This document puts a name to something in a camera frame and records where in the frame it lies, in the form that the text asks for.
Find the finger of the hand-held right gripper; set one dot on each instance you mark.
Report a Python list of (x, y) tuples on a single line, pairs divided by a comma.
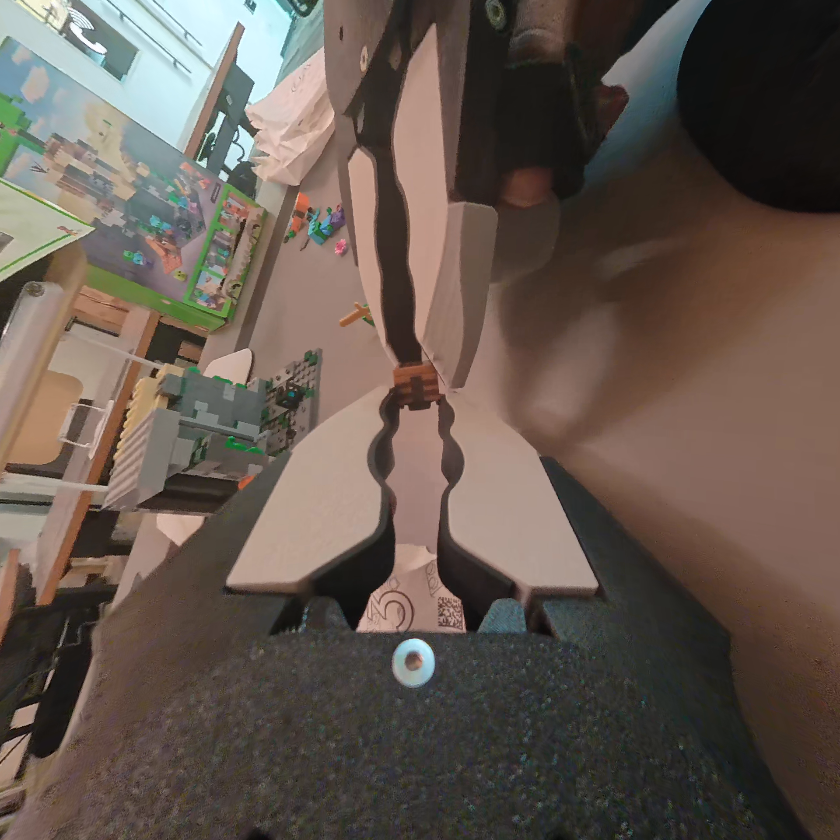
[(364, 216), (446, 262)]

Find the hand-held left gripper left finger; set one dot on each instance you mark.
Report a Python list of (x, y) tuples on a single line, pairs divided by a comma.
[(308, 518)]

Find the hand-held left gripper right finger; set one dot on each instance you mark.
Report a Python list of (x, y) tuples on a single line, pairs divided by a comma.
[(518, 518)]

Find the zombie toy figure gold sword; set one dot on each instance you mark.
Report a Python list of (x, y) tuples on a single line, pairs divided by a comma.
[(354, 315)]

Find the small white printed bag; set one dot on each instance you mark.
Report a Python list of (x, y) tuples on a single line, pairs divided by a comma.
[(407, 590)]

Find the small brown brick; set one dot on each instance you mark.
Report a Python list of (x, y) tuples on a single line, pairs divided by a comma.
[(415, 386)]

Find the grey desk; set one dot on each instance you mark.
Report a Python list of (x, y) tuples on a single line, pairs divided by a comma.
[(656, 394)]

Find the zombie toy figure teal helmet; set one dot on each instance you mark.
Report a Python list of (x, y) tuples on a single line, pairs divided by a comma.
[(326, 223)]

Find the orange block toy creature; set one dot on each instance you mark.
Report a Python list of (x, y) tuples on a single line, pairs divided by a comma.
[(300, 213)]

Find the pile of white paper bags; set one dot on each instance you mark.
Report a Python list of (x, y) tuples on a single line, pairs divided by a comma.
[(295, 118)]

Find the wooden table black legs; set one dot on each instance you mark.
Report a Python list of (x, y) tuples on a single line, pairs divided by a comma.
[(220, 85)]

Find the grey toy brick building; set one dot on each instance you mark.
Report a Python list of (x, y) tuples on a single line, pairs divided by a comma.
[(197, 420)]

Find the wooden side table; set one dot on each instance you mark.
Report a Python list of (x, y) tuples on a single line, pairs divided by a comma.
[(75, 518)]

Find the green toy box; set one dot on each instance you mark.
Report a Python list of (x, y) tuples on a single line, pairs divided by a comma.
[(131, 197)]

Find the instruction booklet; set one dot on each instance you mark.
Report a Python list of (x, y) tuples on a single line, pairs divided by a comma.
[(33, 229)]

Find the black quilted cushion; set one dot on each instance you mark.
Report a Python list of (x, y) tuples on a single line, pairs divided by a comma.
[(761, 98)]

